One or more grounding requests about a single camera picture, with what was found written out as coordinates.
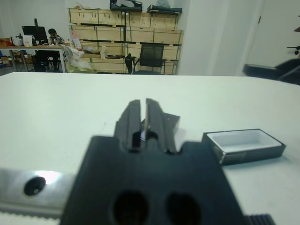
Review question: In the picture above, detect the black box lid with print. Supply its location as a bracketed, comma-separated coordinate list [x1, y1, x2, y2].
[140, 112, 181, 143]

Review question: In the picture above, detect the seated person at desk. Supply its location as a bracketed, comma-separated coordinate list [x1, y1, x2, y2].
[48, 28, 65, 45]

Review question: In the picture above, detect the flat black case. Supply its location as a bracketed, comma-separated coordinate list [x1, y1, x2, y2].
[147, 5, 183, 14]

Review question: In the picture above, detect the black computer tower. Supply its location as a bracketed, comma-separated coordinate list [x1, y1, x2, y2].
[34, 50, 51, 72]

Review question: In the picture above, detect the white plastic bag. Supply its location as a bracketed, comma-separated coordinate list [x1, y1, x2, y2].
[64, 45, 93, 68]

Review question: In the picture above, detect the wooden crate stack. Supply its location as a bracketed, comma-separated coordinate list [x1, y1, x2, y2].
[67, 7, 184, 75]

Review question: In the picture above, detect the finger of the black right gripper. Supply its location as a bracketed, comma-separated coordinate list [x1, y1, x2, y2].
[277, 58, 300, 85]

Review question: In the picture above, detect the white frame wooden desk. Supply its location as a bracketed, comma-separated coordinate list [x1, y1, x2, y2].
[0, 45, 68, 73]

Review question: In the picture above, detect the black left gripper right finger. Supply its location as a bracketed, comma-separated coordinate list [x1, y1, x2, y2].
[145, 97, 180, 153]

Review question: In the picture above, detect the black mesh office chair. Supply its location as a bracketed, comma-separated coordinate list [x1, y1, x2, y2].
[133, 44, 167, 75]

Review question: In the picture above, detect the black computer monitor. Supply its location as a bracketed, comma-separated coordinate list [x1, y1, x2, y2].
[22, 18, 49, 45]

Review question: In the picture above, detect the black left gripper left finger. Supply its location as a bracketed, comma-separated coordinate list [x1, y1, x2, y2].
[114, 99, 142, 152]

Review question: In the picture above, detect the black box base white insert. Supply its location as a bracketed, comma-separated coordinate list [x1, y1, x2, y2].
[202, 128, 286, 166]

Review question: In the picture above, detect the yellow-green plastic bag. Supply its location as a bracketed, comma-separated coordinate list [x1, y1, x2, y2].
[67, 61, 97, 74]

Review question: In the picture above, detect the pink white carton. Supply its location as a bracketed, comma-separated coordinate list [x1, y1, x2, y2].
[71, 31, 82, 49]

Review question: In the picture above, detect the black case with white pad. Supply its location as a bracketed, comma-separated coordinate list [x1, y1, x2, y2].
[110, 0, 143, 11]

